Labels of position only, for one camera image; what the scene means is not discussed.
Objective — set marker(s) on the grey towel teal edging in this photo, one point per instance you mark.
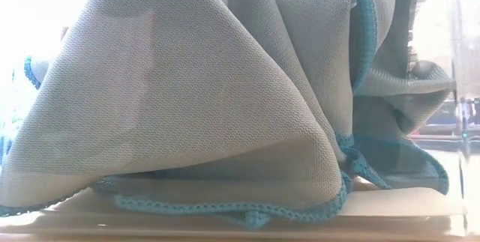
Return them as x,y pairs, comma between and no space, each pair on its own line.
397,84
187,103

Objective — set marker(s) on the clear plastic basket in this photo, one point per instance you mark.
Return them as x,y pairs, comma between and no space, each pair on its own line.
467,47

